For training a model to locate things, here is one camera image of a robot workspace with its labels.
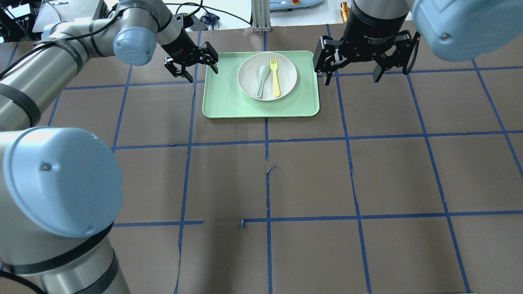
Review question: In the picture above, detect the brass fitting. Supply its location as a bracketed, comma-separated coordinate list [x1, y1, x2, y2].
[340, 2, 351, 23]

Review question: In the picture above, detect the yellow plastic fork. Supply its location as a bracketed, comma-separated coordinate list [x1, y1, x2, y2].
[270, 56, 281, 98]

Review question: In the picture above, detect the aluminium frame post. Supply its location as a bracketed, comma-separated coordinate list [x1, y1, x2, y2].
[251, 0, 272, 32]

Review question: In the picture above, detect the light green tray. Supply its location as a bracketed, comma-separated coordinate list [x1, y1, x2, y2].
[202, 51, 320, 119]

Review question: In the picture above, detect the round white plate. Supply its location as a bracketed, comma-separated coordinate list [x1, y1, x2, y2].
[237, 52, 298, 102]

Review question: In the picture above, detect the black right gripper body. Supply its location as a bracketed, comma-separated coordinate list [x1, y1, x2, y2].
[313, 0, 420, 75]

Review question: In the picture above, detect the blue teach pendant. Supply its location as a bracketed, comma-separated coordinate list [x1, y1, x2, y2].
[269, 0, 325, 12]

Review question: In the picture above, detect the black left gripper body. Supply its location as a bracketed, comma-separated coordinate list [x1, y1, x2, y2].
[163, 32, 219, 78]

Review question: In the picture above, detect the pale green plastic spoon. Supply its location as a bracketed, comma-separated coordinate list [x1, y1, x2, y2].
[255, 65, 270, 98]

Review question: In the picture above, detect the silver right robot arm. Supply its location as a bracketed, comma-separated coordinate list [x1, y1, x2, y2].
[313, 0, 523, 85]

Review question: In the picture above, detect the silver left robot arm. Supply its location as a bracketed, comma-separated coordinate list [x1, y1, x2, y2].
[1, 0, 218, 294]

